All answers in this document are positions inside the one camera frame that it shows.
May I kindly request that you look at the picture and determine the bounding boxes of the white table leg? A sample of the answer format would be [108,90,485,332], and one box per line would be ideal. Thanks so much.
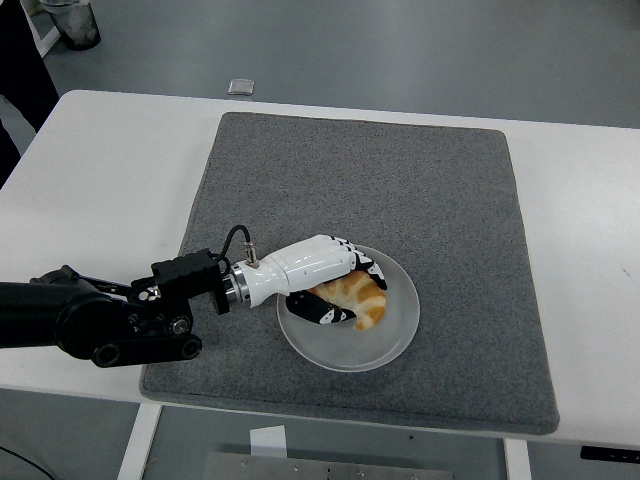
[502,438,533,480]
[115,402,164,480]

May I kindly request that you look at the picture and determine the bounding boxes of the round grey plate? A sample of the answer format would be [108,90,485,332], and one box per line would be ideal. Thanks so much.
[276,243,421,374]

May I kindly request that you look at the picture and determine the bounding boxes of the black table control panel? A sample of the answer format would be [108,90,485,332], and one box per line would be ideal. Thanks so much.
[579,444,640,461]

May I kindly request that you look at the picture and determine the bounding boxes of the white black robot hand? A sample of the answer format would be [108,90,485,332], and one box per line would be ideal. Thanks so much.
[238,233,390,327]

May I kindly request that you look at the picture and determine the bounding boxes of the grey felt mat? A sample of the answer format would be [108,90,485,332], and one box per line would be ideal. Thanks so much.
[138,110,560,437]

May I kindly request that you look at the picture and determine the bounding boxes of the white paper piece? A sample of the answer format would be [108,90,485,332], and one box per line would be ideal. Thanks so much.
[249,424,288,459]

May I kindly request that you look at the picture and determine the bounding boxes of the black waste bin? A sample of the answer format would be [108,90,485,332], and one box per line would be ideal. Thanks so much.
[42,0,103,52]

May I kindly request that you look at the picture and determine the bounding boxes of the thin black floor cable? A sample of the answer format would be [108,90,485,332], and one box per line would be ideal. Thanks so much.
[0,442,56,480]

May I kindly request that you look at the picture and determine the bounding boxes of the grey metal plate with screws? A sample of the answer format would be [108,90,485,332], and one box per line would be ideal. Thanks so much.
[203,451,454,480]

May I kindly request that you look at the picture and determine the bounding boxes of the person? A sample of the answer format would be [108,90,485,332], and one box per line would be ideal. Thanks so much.
[0,0,61,189]

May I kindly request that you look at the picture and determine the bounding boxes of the golden croissant bread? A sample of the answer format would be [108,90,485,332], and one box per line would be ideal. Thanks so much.
[307,269,388,333]

